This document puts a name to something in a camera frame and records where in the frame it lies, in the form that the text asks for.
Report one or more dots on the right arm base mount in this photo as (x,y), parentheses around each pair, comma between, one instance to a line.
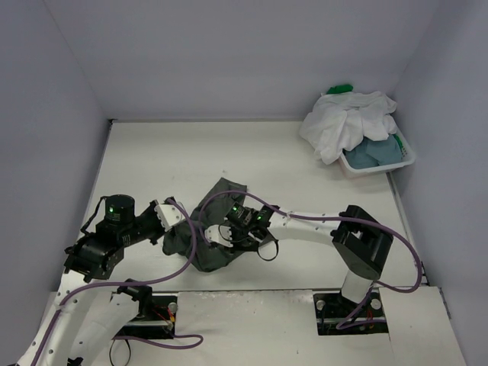
(336,316)

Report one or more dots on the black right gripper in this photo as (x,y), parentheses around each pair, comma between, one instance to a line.
(236,239)

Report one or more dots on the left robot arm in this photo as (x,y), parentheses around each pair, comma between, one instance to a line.
(89,308)

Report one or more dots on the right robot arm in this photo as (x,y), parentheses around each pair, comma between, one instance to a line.
(356,236)

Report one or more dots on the white plastic laundry basket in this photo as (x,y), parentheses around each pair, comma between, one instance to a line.
(408,155)

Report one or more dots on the dark grey t-shirt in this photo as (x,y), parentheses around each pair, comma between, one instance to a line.
(211,210)

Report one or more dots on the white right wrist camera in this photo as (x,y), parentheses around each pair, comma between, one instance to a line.
(219,234)

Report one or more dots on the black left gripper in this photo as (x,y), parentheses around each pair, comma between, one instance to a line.
(155,219)

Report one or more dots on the white t-shirt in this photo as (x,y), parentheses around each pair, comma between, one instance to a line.
(318,129)

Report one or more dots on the light blue t-shirt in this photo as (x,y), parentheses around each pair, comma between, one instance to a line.
(370,154)

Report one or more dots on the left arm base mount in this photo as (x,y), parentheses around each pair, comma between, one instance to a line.
(158,322)

